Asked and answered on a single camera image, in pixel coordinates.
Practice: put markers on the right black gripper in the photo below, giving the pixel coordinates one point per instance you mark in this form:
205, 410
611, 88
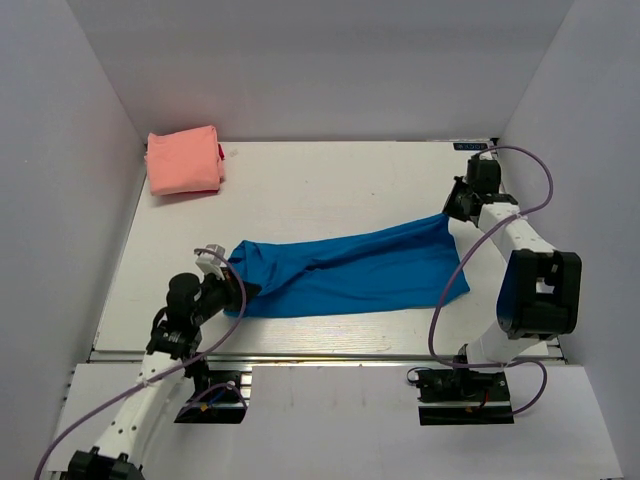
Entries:
451, 207

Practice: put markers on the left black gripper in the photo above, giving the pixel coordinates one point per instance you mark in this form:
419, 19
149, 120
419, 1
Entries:
210, 279

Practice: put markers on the blue t shirt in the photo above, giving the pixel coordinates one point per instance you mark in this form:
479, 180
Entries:
403, 267

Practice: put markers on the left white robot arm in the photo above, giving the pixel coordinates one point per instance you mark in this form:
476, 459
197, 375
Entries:
169, 377

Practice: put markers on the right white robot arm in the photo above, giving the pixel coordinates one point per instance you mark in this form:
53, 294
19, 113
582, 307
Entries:
539, 296

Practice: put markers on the blue table label sticker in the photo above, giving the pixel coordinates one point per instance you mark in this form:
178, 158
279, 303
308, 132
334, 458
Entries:
470, 146

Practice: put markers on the folded pink t shirt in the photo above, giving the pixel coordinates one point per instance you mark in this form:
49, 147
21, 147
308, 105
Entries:
184, 162

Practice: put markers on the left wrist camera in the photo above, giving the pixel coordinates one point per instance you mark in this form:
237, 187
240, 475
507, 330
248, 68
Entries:
210, 260

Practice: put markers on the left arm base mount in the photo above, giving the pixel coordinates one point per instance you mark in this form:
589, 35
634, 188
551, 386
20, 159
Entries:
216, 400

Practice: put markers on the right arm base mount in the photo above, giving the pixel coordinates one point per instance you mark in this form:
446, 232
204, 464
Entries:
461, 397

